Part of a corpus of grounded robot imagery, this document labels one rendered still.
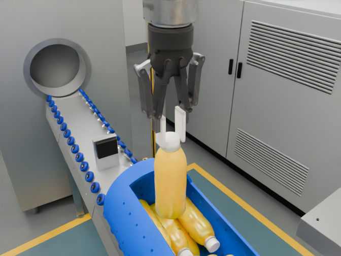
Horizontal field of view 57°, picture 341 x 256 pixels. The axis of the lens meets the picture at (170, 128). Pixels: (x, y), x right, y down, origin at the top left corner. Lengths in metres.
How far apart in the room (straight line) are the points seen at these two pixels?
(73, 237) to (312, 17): 2.08
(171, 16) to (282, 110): 1.84
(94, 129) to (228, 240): 1.00
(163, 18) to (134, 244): 0.55
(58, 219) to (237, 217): 1.35
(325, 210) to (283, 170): 1.37
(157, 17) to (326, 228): 0.80
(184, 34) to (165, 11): 0.05
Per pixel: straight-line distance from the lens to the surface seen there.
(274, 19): 2.18
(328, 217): 1.10
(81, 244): 2.36
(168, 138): 0.62
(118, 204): 0.89
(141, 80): 0.54
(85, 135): 1.66
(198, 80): 0.59
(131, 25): 5.69
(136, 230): 0.82
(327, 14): 2.01
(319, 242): 1.07
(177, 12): 0.49
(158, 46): 0.51
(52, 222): 2.56
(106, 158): 1.39
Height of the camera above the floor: 1.80
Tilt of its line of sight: 32 degrees down
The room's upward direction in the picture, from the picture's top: straight up
